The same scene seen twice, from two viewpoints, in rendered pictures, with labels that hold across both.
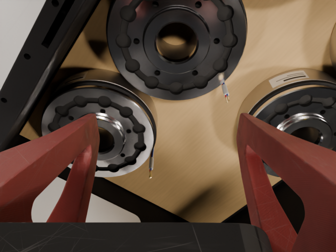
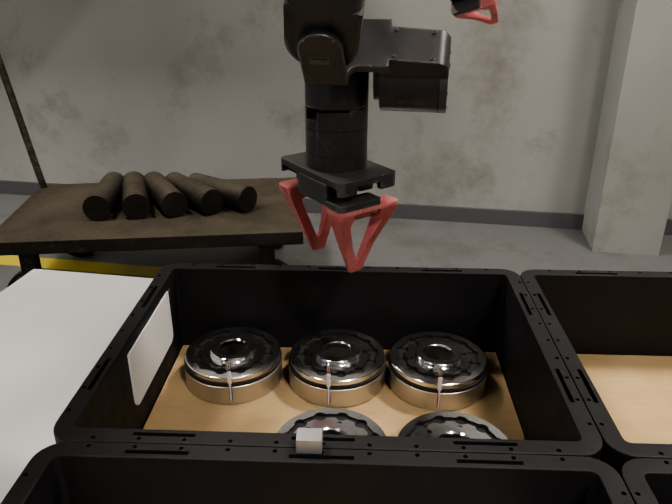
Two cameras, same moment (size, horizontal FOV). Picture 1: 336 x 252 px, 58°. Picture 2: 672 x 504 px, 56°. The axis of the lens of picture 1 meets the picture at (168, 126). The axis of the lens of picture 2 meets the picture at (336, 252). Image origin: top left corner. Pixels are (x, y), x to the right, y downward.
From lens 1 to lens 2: 0.64 m
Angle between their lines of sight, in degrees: 88
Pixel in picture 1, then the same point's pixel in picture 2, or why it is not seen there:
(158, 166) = (200, 422)
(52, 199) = (164, 329)
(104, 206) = (151, 372)
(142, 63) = (310, 347)
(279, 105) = (342, 418)
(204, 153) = not seen: hidden behind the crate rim
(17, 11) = not seen: hidden behind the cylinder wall
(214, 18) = (363, 359)
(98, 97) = (267, 344)
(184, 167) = not seen: hidden behind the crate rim
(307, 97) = (362, 427)
